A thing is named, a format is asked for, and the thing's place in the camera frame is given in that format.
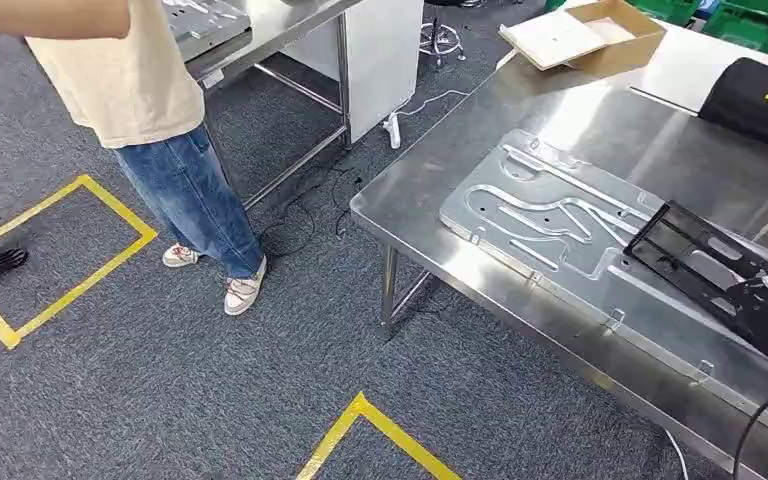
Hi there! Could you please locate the white cabinet panel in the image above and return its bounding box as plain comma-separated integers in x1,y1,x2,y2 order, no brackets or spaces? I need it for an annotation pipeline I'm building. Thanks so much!
281,0,425,145

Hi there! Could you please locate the white power strip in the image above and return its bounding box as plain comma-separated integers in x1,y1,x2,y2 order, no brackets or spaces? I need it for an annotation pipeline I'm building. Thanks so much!
383,111,403,151

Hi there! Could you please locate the large steel bench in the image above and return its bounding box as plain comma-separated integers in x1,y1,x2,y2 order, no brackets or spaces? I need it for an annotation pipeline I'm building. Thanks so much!
349,19,768,480

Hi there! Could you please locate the person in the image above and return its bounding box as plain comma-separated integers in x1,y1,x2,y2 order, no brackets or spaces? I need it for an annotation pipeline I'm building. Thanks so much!
24,0,269,317

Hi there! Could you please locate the black plastic frame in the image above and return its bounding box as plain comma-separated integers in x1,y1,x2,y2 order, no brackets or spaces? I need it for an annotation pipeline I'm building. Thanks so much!
624,200,768,336

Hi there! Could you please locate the white table board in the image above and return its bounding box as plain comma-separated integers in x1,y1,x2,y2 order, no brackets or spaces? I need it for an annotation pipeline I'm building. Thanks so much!
627,21,768,115

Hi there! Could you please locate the grooved metal plate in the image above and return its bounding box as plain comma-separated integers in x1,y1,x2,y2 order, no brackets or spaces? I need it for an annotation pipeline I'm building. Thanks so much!
438,128,768,427
161,0,253,63

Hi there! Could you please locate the steel table with legs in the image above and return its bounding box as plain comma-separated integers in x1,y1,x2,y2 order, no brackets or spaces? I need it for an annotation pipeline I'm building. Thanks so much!
161,0,367,212

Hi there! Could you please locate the open cardboard box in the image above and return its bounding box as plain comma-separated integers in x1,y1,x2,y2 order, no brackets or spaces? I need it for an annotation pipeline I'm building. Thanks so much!
498,0,668,78

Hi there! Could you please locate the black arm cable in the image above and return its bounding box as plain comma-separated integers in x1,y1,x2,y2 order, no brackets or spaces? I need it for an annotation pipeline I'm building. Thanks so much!
732,357,768,480

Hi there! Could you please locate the white power cable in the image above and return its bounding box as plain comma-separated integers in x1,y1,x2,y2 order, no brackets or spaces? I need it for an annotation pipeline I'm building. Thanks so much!
397,88,472,119

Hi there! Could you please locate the black floor cable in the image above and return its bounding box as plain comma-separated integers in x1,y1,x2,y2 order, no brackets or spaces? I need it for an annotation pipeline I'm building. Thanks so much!
256,164,367,261

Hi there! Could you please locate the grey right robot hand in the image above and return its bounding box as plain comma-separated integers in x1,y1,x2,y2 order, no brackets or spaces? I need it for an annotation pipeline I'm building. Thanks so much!
727,276,768,380

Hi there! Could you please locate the chrome stool base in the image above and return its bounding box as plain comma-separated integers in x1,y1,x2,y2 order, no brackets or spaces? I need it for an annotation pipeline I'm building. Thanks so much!
418,0,469,68

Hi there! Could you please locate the black case with yellow mark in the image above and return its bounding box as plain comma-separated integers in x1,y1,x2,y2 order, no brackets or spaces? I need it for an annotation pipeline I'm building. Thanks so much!
697,57,768,159

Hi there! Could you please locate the green plastic crate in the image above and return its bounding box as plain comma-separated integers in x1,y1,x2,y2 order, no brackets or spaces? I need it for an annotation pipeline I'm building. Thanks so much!
627,0,705,27
701,0,768,58

